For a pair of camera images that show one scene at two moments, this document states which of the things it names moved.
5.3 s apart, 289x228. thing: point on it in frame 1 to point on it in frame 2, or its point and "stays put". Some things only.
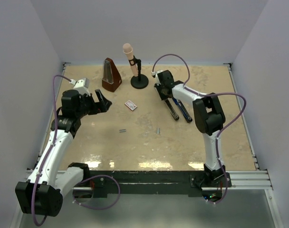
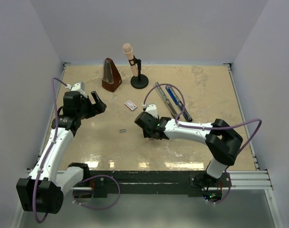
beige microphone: [127, 49] stays put
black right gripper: [163, 97] to [146, 134]
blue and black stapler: [185, 112] stays put
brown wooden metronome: [111, 78] stays put
